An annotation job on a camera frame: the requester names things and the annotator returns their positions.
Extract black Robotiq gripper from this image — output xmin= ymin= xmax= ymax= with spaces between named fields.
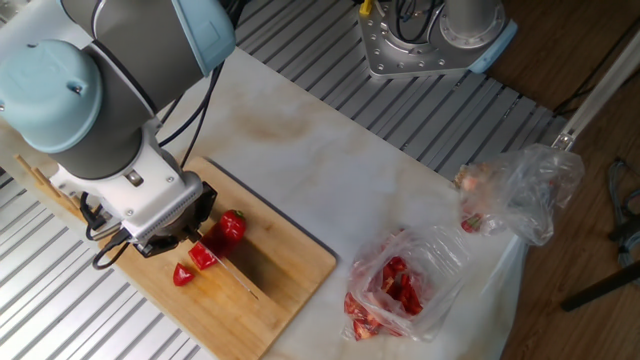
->
xmin=132 ymin=180 xmax=219 ymax=259

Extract steel cleaver knife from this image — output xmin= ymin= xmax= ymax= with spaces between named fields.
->
xmin=197 ymin=242 xmax=260 ymax=301

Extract cut red pepper slice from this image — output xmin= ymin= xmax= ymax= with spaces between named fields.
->
xmin=187 ymin=241 xmax=220 ymax=272

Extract red bell pepper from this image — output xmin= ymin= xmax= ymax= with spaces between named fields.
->
xmin=202 ymin=209 xmax=247 ymax=259

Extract cut red pepper tip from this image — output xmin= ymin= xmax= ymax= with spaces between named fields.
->
xmin=172 ymin=262 xmax=197 ymax=288

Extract bamboo cutting board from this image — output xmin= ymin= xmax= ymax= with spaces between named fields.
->
xmin=97 ymin=155 xmax=339 ymax=360

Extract marble pattern table mat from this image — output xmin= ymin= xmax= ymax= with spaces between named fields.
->
xmin=0 ymin=0 xmax=529 ymax=360

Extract wooden peg rack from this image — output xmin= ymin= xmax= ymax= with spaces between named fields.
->
xmin=13 ymin=153 xmax=84 ymax=221

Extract chopped red pepper pieces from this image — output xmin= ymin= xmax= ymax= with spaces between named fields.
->
xmin=343 ymin=254 xmax=426 ymax=342

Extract clear plastic bag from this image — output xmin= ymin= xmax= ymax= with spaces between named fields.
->
xmin=342 ymin=224 xmax=471 ymax=344
xmin=452 ymin=143 xmax=585 ymax=247

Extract silver robot mounting plate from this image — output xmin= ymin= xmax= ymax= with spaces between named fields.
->
xmin=358 ymin=0 xmax=481 ymax=79

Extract pale pepper scraps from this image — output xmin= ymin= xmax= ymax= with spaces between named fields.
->
xmin=453 ymin=162 xmax=496 ymax=235

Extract black furniture leg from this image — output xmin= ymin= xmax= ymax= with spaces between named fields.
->
xmin=559 ymin=262 xmax=640 ymax=314

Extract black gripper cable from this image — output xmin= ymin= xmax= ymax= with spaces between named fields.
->
xmin=79 ymin=59 xmax=226 ymax=271

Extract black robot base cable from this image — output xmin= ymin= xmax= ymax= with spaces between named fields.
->
xmin=394 ymin=0 xmax=449 ymax=44

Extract aluminium frame bar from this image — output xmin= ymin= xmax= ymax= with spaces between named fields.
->
xmin=552 ymin=29 xmax=640 ymax=151

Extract thin black floor wire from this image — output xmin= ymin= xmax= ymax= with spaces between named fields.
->
xmin=552 ymin=19 xmax=640 ymax=119

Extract grey cable bundle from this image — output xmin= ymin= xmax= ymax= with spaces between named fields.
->
xmin=607 ymin=158 xmax=640 ymax=271

